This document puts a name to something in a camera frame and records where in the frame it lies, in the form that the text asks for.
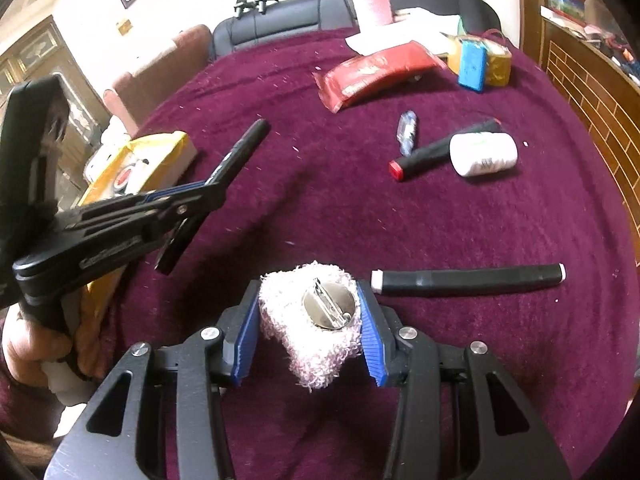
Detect black cylinder white ends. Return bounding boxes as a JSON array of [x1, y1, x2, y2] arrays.
[[370, 263, 567, 297]]

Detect white paper sheets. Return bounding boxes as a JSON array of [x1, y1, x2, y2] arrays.
[[346, 7, 464, 57]]

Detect person's left hand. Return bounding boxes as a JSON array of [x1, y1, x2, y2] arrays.
[[2, 307, 76, 386]]

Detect wooden glass-door cabinet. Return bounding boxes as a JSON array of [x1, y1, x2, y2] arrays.
[[0, 15, 109, 201]]

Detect maroon blanket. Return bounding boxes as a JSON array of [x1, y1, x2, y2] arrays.
[[0, 27, 640, 480]]

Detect red foil packet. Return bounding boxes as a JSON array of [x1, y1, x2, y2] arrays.
[[312, 40, 449, 114]]

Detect small clear vial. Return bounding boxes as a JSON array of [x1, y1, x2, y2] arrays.
[[397, 110, 419, 157]]

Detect black leather chair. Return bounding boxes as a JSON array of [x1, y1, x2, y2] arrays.
[[212, 0, 502, 64]]

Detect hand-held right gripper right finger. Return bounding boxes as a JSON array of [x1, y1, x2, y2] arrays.
[[356, 284, 571, 480]]

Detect maroon armchair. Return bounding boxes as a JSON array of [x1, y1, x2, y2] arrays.
[[103, 24, 214, 137]]

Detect blue rectangular block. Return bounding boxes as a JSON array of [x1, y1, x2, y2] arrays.
[[458, 40, 490, 93]]

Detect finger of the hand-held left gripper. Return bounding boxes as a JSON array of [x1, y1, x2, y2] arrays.
[[75, 160, 230, 228], [154, 212, 202, 276]]

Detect grey tape roll red core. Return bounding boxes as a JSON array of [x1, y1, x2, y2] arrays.
[[106, 162, 147, 197]]

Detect black marker pen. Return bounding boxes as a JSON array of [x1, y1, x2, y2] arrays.
[[209, 119, 272, 183]]

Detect yellow-lined white box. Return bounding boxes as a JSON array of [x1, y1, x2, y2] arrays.
[[65, 131, 199, 382]]

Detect pink fuzzy brooch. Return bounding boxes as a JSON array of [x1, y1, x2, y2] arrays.
[[258, 260, 363, 391]]

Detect black marker red cap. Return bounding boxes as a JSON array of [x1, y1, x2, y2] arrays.
[[389, 117, 503, 183]]

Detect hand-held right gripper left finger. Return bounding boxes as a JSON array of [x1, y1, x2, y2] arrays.
[[47, 281, 262, 480]]

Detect pink yarn cone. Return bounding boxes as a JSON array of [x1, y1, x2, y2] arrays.
[[349, 0, 397, 29]]

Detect wooden shelf unit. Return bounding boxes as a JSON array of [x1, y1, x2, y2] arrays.
[[517, 0, 640, 253]]

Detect white plastic bottle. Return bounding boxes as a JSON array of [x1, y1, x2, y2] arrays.
[[448, 131, 519, 179]]

